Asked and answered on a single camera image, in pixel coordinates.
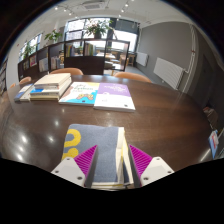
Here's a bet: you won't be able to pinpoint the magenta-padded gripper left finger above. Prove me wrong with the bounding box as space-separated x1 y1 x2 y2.
50 144 100 188

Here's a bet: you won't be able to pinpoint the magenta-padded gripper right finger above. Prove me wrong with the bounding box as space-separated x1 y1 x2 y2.
127 144 175 187

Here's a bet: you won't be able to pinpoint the grey towel with yellow print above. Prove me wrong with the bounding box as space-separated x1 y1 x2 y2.
60 123 135 191

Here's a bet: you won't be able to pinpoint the blue printed book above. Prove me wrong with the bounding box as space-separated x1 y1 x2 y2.
207 129 221 160

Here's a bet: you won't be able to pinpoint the colourful illustrated book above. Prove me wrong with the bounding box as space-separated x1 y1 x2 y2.
58 81 101 107

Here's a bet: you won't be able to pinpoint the yellowish book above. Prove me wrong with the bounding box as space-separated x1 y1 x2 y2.
29 93 61 102

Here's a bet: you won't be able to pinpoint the purple and white book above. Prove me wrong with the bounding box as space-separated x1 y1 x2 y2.
93 82 137 113

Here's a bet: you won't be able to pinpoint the plain white book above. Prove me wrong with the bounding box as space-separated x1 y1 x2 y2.
19 84 36 103

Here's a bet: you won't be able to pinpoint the blue cover book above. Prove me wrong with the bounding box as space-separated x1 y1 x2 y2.
13 83 34 102

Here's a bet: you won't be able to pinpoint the large beige book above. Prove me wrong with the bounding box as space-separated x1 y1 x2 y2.
33 72 72 90

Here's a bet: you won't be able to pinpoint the dark open shelf unit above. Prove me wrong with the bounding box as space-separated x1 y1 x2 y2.
17 38 131 79

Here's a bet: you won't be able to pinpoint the small green potted plant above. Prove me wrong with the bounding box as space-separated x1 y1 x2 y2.
44 29 64 44
21 43 34 59

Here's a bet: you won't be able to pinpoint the side window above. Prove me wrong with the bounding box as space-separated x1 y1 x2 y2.
19 33 44 63

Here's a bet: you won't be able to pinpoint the large green potted plant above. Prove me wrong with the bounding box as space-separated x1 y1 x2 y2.
83 19 113 39

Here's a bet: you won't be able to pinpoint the large back window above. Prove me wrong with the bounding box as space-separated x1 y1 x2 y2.
64 18 139 53

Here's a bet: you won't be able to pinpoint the ceiling air conditioner unit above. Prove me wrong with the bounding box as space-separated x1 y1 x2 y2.
81 0 107 10

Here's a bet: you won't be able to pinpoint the ceiling spot lights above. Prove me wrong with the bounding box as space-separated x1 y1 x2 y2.
54 0 131 16

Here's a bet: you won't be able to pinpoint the large white wall radiator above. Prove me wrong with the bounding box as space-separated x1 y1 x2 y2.
153 57 185 90

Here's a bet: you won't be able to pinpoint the small white wall radiator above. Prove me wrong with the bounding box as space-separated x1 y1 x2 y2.
136 51 149 67

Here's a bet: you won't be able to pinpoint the tall wall bookshelf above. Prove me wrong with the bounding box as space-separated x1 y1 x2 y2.
0 58 8 96

